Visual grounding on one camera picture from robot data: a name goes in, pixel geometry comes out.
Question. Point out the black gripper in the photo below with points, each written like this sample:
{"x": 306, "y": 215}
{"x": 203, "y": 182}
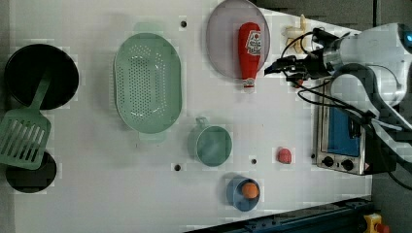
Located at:
{"x": 310, "y": 67}

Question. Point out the red ketchup bottle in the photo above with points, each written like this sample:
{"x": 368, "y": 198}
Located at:
{"x": 249, "y": 47}

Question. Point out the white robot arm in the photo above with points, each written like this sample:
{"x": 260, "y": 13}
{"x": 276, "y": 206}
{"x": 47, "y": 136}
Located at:
{"x": 370, "y": 73}

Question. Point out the grey round plate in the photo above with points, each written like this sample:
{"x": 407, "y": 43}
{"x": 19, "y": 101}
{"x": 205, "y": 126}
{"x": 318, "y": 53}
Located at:
{"x": 222, "y": 35}

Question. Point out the toy strawberry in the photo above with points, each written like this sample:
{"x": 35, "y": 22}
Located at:
{"x": 298, "y": 84}

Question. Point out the peeled toy banana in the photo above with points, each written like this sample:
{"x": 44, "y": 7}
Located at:
{"x": 293, "y": 32}

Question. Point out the black toaster oven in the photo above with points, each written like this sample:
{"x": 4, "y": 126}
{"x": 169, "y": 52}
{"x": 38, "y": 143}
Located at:
{"x": 344, "y": 146}

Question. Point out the pink toy fruit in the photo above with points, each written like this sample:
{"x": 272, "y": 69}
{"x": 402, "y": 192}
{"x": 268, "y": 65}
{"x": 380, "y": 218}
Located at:
{"x": 284, "y": 156}

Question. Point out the green measuring cup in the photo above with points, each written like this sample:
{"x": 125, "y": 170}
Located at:
{"x": 209, "y": 144}

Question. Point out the orange ball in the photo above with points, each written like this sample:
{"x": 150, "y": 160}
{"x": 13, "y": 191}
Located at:
{"x": 250, "y": 190}

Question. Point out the blue cup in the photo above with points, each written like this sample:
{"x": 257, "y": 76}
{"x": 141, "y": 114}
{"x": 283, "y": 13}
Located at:
{"x": 234, "y": 194}

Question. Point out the green oval colander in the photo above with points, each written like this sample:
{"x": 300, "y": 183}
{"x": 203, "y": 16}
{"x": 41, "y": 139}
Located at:
{"x": 148, "y": 82}

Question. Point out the yellow red emergency button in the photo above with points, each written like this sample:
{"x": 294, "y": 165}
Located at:
{"x": 374, "y": 224}

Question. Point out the large black pot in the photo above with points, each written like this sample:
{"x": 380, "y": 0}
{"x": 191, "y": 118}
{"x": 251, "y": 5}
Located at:
{"x": 26, "y": 67}

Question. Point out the green slotted spatula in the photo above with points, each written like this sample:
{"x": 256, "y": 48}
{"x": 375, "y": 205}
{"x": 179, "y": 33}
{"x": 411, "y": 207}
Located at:
{"x": 25, "y": 132}

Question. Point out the small black cup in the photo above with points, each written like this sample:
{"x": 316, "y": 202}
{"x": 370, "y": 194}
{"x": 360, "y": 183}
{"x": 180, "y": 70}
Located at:
{"x": 32, "y": 181}

